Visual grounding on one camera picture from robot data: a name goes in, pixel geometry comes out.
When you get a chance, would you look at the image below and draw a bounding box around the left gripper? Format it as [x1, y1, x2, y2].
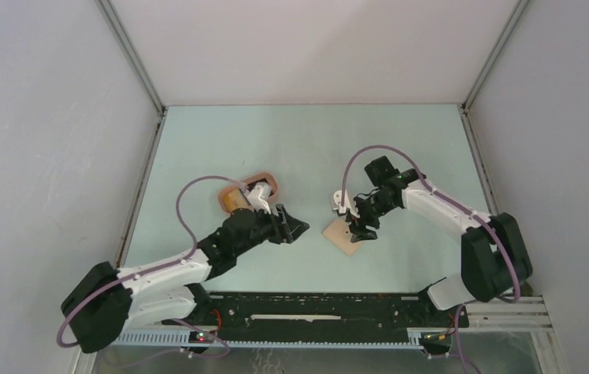
[234, 203, 309, 256]

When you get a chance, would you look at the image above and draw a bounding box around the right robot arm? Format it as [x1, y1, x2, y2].
[331, 156, 533, 326]

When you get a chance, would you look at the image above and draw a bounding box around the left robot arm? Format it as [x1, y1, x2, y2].
[61, 204, 309, 354]

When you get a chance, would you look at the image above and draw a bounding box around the yellow card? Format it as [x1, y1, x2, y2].
[221, 189, 252, 213]

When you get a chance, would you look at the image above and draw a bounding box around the pink plastic tray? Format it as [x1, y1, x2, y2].
[217, 172, 279, 214]

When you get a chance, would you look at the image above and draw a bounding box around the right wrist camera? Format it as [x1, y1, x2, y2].
[331, 189, 351, 216]

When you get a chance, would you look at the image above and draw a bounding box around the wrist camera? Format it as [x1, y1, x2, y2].
[331, 189, 351, 216]
[245, 182, 271, 213]

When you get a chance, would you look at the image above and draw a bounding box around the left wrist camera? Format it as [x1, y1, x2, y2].
[245, 182, 271, 213]

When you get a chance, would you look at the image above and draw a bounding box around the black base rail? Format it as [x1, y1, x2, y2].
[185, 291, 469, 343]

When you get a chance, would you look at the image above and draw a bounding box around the white cable duct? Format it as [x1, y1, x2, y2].
[111, 329, 422, 349]

